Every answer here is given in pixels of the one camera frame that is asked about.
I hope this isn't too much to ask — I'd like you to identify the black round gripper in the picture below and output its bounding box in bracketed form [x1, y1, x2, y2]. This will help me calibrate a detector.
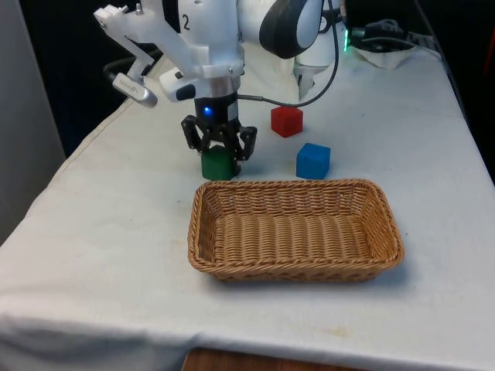
[180, 92, 258, 173]

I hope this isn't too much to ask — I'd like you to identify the green block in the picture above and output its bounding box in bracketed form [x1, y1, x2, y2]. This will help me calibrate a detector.
[200, 145, 238, 182]

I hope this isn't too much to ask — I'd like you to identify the blue cube block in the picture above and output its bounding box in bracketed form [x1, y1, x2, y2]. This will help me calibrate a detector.
[295, 142, 332, 180]

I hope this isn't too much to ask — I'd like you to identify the wicker basket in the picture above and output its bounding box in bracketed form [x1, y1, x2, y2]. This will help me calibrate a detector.
[186, 178, 406, 284]

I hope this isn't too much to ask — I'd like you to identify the red cube block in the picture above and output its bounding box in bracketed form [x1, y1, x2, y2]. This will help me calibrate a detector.
[270, 106, 304, 138]

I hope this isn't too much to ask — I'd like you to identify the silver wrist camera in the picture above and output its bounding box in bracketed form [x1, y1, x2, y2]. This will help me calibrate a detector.
[111, 72, 159, 108]

